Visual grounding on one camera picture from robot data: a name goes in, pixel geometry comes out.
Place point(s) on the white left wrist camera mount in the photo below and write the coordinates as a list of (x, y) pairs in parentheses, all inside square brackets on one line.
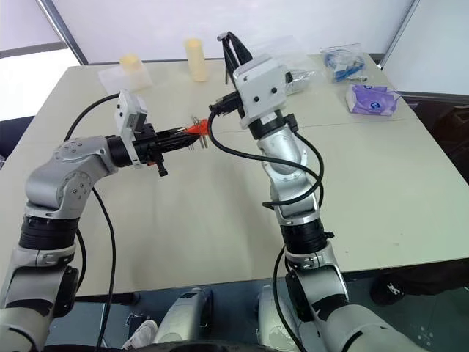
[(127, 110)]

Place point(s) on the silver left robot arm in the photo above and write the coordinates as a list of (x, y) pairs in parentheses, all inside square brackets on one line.
[(55, 176)]

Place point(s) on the crumpled clear plastic bag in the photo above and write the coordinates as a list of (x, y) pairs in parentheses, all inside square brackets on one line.
[(289, 51)]

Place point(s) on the black shoe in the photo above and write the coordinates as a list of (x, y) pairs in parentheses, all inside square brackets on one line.
[(394, 289)]

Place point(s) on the dark blue chair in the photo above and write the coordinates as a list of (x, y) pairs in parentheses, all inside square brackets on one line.
[(11, 139)]

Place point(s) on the short cream cylinder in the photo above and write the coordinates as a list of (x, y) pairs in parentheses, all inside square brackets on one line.
[(130, 63)]

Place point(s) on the red hex key holder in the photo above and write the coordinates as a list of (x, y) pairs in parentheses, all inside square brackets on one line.
[(196, 128)]

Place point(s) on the white shoe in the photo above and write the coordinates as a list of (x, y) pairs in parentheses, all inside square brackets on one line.
[(141, 331)]

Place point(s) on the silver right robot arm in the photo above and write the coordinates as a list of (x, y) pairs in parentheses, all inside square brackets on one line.
[(286, 154)]

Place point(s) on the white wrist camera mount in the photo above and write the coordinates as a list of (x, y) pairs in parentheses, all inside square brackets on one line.
[(262, 84), (127, 110)]

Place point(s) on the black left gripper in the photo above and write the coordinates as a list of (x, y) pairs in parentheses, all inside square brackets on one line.
[(148, 146)]

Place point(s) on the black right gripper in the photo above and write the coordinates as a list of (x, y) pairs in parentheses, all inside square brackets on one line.
[(225, 103)]

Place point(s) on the tall cream cylinder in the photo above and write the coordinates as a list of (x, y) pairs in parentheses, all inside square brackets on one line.
[(196, 60)]

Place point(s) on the grey rounded robot shape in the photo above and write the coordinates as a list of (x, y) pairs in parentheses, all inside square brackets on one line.
[(187, 315), (269, 315)]

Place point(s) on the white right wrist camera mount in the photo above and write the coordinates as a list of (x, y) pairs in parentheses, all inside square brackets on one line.
[(262, 84)]

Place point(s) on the purple tissue pack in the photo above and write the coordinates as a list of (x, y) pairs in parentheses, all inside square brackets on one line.
[(370, 99)]

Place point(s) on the silver hex key in holder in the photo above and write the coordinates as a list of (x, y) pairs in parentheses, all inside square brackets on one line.
[(204, 142), (194, 120)]

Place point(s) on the grey partition frame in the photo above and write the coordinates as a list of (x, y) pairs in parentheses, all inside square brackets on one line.
[(64, 33), (397, 34)]

